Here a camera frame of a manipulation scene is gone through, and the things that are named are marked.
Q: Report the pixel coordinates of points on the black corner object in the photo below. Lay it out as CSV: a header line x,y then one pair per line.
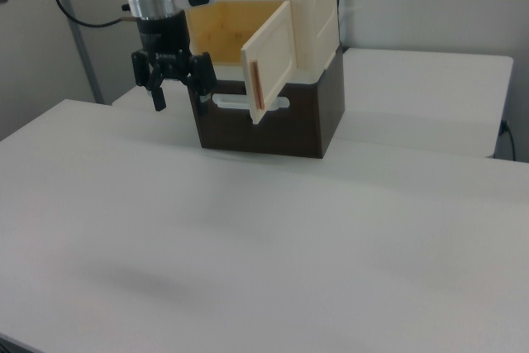
x,y
8,346

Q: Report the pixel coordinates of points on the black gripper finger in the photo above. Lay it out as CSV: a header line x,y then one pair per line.
x,y
157,92
204,76

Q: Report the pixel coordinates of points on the dark brown drawer box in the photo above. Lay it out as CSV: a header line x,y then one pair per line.
x,y
289,130

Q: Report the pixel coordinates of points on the grey metal wall post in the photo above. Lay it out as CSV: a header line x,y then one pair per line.
x,y
89,68

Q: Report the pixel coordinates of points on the cream cabinet door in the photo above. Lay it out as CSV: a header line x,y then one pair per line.
x,y
273,59

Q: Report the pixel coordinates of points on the cream plastic cabinet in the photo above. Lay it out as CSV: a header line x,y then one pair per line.
x,y
314,18

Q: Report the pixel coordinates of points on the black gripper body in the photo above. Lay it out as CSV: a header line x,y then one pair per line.
x,y
163,39

